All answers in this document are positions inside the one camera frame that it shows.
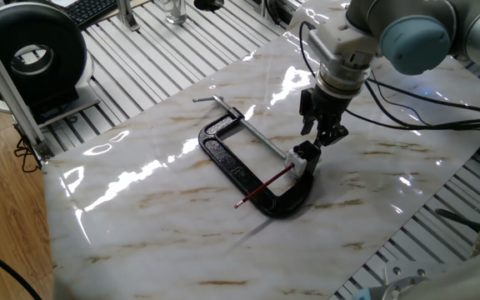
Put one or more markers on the short aluminium bracket post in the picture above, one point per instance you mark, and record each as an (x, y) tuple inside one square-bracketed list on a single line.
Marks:
[(126, 14)]

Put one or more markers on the black and white pencil sharpener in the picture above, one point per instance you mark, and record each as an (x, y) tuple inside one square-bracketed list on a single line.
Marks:
[(308, 152)]

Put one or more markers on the red pencil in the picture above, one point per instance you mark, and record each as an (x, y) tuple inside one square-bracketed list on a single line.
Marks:
[(265, 186)]

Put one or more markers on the black round knob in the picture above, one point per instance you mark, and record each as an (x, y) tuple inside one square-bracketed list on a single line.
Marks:
[(208, 4)]

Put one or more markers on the black C-clamp with steel screw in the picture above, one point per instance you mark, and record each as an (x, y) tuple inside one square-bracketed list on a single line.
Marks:
[(240, 173)]

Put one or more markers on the white marble pattern sheet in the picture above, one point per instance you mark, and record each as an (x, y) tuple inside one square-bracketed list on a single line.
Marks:
[(161, 233)]

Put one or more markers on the black computer keyboard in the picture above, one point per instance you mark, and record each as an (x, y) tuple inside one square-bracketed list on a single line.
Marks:
[(90, 10)]

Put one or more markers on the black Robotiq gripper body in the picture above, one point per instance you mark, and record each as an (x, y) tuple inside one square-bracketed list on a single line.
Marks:
[(329, 106)]

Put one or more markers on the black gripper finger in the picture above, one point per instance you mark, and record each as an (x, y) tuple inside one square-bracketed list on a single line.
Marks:
[(331, 133), (306, 110)]

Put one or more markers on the clear drinking glass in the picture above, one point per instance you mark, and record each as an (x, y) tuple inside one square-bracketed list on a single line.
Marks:
[(175, 12)]

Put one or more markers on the long aluminium frame post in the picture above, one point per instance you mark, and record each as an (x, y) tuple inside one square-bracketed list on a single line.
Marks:
[(11, 96)]

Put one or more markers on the silver grey UR5 robot arm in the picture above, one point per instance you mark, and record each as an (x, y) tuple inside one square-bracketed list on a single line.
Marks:
[(415, 46)]

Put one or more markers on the white wrist mounting bracket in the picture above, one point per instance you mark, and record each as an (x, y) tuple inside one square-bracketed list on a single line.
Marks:
[(340, 41)]

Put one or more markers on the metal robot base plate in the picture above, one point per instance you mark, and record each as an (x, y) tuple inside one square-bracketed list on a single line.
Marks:
[(406, 271)]

